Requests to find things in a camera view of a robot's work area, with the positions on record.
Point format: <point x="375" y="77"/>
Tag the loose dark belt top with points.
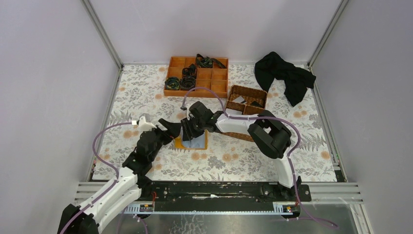
<point x="207" y="62"/>

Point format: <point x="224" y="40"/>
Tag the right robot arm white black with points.
<point x="271" y="135"/>

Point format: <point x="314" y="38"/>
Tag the black card in basket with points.
<point x="256" y="104"/>

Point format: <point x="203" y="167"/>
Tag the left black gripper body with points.
<point x="162" y="129"/>

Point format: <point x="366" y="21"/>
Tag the rolled black belt upper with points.
<point x="190" y="71"/>

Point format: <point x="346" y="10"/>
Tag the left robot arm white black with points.
<point x="95" y="213"/>

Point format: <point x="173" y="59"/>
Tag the rolled black belt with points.
<point x="187" y="83"/>
<point x="190" y="71"/>

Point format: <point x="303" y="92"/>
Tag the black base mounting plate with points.
<point x="204" y="196"/>

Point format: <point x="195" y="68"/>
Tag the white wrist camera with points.
<point x="185" y="107"/>
<point x="143" y="123"/>

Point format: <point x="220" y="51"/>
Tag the brown wicker basket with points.
<point x="250" y="95"/>

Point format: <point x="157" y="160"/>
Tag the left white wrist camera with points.
<point x="143" y="123"/>

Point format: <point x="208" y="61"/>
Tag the black crumpled cloth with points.
<point x="296" y="80"/>

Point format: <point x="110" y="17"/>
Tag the rolled black belt middle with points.
<point x="187" y="83"/>

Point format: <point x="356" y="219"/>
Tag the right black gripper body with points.
<point x="192" y="126"/>

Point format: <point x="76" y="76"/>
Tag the silver card in basket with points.
<point x="240" y="100"/>

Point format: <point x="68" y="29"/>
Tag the orange wooden divided tray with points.
<point x="201" y="73"/>

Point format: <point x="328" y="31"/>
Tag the rolled dark belt left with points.
<point x="172" y="83"/>

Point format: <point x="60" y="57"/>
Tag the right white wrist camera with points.
<point x="185" y="107"/>

